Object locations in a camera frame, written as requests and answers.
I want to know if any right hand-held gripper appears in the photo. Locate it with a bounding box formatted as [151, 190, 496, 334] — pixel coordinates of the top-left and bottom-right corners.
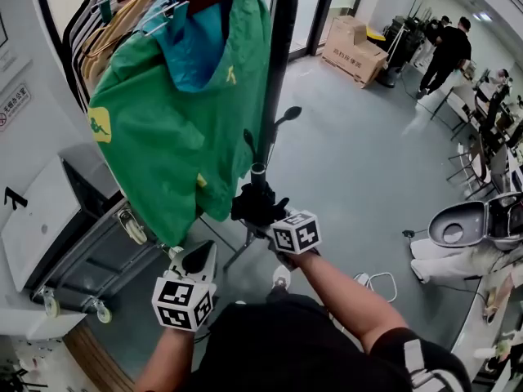
[244, 209, 324, 271]

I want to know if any metal frame chair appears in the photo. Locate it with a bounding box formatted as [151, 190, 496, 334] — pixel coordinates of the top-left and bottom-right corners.
[447, 136, 510, 200]

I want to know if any grey shoulder strap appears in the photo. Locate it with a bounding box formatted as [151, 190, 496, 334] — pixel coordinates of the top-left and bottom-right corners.
[404, 338, 445, 390]

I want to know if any black umbrella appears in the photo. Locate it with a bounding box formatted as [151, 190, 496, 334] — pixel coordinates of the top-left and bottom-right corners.
[230, 162, 290, 227]

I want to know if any person's right white shoe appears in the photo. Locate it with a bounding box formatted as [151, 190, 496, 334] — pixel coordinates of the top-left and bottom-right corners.
[271, 264, 293, 292]

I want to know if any black floor fan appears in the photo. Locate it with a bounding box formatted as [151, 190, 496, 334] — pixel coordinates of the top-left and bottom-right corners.
[378, 14, 414, 88]

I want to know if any white cabinet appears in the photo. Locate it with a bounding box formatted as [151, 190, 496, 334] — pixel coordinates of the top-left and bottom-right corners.
[0, 308, 87, 341]

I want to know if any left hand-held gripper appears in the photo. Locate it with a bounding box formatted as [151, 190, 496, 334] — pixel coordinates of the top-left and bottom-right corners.
[150, 239, 218, 334]

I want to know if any dark grey wheeled cart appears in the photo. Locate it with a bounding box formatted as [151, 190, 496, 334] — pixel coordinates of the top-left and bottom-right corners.
[24, 196, 185, 324]

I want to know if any person's right forearm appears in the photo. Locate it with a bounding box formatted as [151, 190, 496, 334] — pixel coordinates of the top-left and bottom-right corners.
[292, 251, 409, 353]

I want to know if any green hooded jacket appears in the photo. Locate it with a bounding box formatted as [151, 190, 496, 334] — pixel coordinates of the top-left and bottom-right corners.
[87, 0, 273, 247]

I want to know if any person's left forearm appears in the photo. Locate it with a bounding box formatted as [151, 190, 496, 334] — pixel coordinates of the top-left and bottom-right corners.
[134, 327, 202, 392]

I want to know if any white flat box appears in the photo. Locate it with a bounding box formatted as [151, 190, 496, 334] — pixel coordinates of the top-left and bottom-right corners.
[0, 155, 83, 293]

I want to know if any large cardboard box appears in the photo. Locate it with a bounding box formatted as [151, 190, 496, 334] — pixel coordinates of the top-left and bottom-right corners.
[320, 14, 389, 90]

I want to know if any no smoking wall sign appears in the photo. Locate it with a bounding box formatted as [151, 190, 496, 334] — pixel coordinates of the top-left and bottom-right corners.
[0, 82, 32, 132]

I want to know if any white vase with flowers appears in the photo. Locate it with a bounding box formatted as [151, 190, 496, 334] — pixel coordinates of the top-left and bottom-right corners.
[473, 332, 516, 361]

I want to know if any black office chair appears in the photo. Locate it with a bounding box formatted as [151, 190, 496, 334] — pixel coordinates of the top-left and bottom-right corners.
[477, 82, 512, 151]

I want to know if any white floor cable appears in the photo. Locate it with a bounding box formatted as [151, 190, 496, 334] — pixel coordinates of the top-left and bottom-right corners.
[353, 271, 399, 303]

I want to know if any small black bracket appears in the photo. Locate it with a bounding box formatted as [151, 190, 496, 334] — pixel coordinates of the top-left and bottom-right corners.
[3, 186, 29, 211]

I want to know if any person's black shirt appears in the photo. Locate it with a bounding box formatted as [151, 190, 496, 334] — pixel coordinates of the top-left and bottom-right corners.
[183, 292, 472, 392]

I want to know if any row of wooden hangers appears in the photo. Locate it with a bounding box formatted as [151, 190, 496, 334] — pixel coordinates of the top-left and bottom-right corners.
[79, 0, 173, 82]

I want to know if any black clothes rack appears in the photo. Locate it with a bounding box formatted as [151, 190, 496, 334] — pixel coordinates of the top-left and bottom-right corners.
[34, 0, 304, 273]

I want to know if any glass door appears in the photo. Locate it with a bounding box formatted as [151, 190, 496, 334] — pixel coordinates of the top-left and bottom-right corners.
[285, 0, 369, 57]

